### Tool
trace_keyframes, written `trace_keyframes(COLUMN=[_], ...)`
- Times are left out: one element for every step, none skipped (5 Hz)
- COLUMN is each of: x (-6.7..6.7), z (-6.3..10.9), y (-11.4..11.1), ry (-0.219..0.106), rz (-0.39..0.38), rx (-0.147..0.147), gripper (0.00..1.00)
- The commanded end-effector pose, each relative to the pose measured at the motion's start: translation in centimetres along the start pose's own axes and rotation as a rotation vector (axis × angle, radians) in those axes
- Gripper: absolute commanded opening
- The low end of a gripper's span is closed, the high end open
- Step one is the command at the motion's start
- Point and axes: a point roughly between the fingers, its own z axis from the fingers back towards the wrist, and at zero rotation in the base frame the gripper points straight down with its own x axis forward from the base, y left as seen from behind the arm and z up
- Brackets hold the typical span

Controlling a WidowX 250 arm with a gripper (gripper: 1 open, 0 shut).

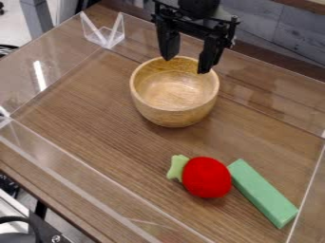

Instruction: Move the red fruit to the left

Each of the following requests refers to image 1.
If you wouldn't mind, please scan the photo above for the red plush fruit green leaf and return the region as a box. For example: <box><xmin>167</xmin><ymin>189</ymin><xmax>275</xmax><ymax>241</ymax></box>
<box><xmin>165</xmin><ymin>155</ymin><xmax>231</xmax><ymax>198</ymax></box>

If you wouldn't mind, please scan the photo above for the green rectangular block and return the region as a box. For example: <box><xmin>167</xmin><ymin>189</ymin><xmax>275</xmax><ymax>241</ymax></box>
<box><xmin>227</xmin><ymin>159</ymin><xmax>298</xmax><ymax>229</ymax></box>

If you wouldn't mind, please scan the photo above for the black equipment lower left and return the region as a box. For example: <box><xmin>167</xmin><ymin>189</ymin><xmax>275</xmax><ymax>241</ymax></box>
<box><xmin>0</xmin><ymin>173</ymin><xmax>72</xmax><ymax>243</ymax></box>

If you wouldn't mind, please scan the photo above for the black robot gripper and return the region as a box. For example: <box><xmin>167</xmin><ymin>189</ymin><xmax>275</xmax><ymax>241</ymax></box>
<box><xmin>152</xmin><ymin>0</ymin><xmax>239</xmax><ymax>74</ymax></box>

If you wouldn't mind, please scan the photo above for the wooden bowl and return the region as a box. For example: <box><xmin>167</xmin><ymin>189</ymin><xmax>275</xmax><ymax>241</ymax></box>
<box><xmin>129</xmin><ymin>56</ymin><xmax>219</xmax><ymax>128</ymax></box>

